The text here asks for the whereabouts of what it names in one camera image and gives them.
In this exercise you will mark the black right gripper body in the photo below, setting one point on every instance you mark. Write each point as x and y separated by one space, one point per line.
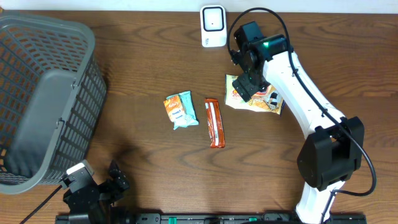
250 82

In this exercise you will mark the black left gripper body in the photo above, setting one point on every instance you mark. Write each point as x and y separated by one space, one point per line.
107 193

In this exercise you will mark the yellow snack chip bag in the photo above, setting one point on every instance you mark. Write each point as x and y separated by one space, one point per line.
266 101

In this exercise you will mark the red orange candy bar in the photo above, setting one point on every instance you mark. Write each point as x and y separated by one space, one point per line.
215 125

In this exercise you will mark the teal wet wipes pack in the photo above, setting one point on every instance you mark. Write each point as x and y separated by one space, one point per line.
190 118

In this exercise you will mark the small orange tissue pack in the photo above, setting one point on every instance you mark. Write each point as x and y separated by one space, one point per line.
174 108

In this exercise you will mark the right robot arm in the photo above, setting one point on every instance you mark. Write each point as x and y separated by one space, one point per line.
332 148

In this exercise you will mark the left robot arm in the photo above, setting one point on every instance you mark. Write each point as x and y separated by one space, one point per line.
90 202

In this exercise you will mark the white barcode scanner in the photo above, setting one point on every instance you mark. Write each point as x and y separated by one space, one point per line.
213 26

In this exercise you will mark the grey plastic shopping basket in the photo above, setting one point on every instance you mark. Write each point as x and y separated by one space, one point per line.
52 94

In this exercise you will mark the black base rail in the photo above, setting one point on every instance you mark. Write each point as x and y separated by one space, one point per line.
155 218

